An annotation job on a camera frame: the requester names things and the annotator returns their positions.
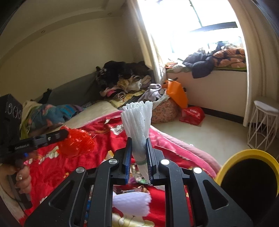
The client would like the white foam net sleeve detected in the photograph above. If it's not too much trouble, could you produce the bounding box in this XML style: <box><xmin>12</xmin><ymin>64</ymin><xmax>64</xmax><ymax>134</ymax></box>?
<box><xmin>121</xmin><ymin>101</ymin><xmax>153</xmax><ymax>183</ymax></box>

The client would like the red mesh foam net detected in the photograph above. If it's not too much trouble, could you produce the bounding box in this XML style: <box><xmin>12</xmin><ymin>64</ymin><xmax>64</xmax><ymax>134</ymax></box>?
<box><xmin>57</xmin><ymin>126</ymin><xmax>95</xmax><ymax>158</ymax></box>

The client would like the yellow rimmed black trash bin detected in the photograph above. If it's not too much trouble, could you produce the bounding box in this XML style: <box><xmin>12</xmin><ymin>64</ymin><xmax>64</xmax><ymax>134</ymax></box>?
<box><xmin>215</xmin><ymin>149</ymin><xmax>278</xmax><ymax>196</ymax></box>

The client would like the person's left hand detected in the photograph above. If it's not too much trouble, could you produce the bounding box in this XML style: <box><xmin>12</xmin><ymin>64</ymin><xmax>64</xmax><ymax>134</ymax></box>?
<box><xmin>1</xmin><ymin>164</ymin><xmax>32</xmax><ymax>198</ymax></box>

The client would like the blue floral pillow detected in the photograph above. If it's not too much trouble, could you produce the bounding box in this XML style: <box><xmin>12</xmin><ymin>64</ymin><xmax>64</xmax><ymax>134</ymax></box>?
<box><xmin>20</xmin><ymin>101</ymin><xmax>84</xmax><ymax>139</ymax></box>

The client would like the red floral quilt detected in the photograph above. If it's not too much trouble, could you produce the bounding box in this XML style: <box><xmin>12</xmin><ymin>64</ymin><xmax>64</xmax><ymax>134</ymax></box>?
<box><xmin>19</xmin><ymin>111</ymin><xmax>221</xmax><ymax>226</ymax></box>

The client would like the floral fabric basket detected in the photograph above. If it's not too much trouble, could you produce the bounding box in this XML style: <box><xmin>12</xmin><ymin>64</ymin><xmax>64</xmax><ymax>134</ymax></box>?
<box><xmin>151</xmin><ymin>98</ymin><xmax>180</xmax><ymax>124</ymax></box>

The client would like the red plastic bag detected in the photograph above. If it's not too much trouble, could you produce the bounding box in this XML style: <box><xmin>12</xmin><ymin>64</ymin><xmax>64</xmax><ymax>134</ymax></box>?
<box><xmin>179</xmin><ymin>106</ymin><xmax>205</xmax><ymax>125</ymax></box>

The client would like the lilac garment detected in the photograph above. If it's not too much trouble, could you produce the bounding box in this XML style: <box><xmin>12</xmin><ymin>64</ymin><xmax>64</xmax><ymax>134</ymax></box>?
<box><xmin>138</xmin><ymin>83</ymin><xmax>165</xmax><ymax>102</ymax></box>

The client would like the orange plastic bag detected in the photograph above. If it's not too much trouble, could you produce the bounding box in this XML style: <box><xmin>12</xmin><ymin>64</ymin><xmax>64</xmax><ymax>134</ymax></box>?
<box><xmin>162</xmin><ymin>79</ymin><xmax>188</xmax><ymax>109</ymax></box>

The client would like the pile of clothes on bed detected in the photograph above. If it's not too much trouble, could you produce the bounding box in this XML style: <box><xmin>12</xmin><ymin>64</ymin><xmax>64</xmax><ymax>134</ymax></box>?
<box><xmin>96</xmin><ymin>61</ymin><xmax>154</xmax><ymax>101</ymax></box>

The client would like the cream window curtain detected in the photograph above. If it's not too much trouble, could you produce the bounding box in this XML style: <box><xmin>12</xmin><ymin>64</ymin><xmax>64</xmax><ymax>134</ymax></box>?
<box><xmin>127</xmin><ymin>1</ymin><xmax>167</xmax><ymax>84</ymax></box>

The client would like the dark blue jacket on sill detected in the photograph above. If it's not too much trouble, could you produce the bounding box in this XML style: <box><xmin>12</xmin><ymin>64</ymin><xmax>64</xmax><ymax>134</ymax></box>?
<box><xmin>183</xmin><ymin>52</ymin><xmax>214</xmax><ymax>79</ymax></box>

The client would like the orange patterned blanket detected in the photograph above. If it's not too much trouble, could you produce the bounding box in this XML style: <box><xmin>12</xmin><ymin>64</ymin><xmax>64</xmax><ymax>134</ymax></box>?
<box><xmin>212</xmin><ymin>48</ymin><xmax>246</xmax><ymax>69</ymax></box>

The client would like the white wire frame stool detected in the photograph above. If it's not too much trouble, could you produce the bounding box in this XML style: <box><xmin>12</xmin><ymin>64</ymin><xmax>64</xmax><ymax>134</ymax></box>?
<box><xmin>247</xmin><ymin>97</ymin><xmax>278</xmax><ymax>151</ymax></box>

